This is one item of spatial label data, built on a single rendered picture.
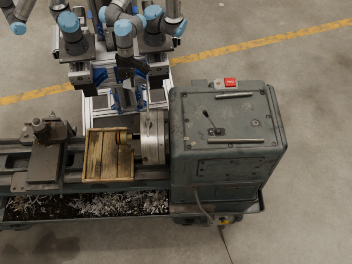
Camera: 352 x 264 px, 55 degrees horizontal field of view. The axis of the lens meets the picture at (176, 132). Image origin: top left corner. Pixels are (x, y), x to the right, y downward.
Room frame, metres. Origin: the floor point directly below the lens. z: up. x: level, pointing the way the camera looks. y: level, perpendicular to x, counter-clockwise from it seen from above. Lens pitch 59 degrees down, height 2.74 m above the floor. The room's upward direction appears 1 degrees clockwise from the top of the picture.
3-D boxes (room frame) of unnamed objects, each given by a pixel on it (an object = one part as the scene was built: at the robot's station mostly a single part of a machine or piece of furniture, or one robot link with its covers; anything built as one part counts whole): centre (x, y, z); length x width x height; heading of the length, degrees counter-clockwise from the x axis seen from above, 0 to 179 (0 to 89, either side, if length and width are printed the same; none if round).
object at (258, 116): (1.00, -0.26, 1.06); 0.59 x 0.48 x 0.39; 93
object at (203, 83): (1.19, -0.13, 1.24); 0.09 x 0.08 x 0.03; 93
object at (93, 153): (0.94, 0.40, 0.89); 0.36 x 0.30 x 0.04; 3
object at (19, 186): (0.92, 0.81, 0.90); 0.47 x 0.30 x 0.06; 3
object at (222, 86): (1.20, -0.27, 1.23); 0.13 x 0.08 x 0.05; 93
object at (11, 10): (1.52, 0.92, 1.46); 0.11 x 0.08 x 0.11; 31
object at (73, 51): (1.56, 0.63, 1.21); 0.15 x 0.15 x 0.10
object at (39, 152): (0.94, 0.77, 0.95); 0.43 x 0.17 x 0.05; 3
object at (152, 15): (1.64, 0.14, 1.33); 0.13 x 0.12 x 0.14; 64
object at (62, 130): (1.00, 0.74, 0.99); 0.20 x 0.10 x 0.05; 93
